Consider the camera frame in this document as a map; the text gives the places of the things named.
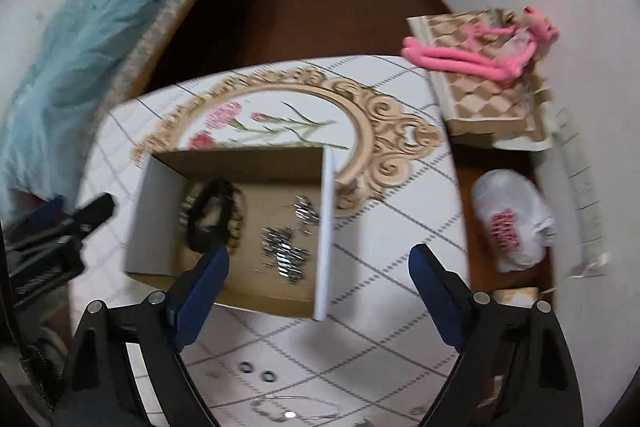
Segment brown beaded bracelet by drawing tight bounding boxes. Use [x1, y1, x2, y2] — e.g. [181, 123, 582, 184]
[179, 184, 247, 254]

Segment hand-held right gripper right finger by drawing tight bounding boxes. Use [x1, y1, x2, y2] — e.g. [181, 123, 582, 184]
[407, 243, 586, 427]

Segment black bracelet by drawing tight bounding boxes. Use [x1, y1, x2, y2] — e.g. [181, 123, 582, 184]
[186, 177, 240, 254]

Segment beige diamond-patterned box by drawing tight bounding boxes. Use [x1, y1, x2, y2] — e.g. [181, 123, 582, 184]
[406, 9, 551, 144]

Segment small brown cardboard box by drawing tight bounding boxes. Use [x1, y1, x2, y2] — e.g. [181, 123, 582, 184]
[492, 287, 542, 308]

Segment white plastic bag red print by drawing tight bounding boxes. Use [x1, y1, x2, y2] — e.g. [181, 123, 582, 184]
[471, 168, 557, 274]

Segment pile of silver jewelry pieces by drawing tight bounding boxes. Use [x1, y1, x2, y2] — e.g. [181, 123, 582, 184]
[257, 196, 322, 284]

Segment silver chain necklace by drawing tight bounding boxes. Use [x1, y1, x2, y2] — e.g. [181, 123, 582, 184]
[249, 393, 343, 423]

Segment light blue blanket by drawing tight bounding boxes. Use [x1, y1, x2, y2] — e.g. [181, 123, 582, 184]
[0, 0, 217, 210]

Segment white cardboard box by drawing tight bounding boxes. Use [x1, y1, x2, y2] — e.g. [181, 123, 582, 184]
[124, 146, 337, 322]

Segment pink plush toy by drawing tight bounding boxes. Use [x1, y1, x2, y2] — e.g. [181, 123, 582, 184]
[401, 7, 559, 84]

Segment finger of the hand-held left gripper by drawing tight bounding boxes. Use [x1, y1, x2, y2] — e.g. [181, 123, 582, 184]
[66, 193, 117, 236]
[19, 196, 69, 230]

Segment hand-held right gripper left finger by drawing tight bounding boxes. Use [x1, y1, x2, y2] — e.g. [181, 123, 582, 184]
[52, 246, 231, 427]

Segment wicker bed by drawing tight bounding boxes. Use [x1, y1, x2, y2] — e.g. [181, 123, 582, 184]
[107, 0, 264, 108]

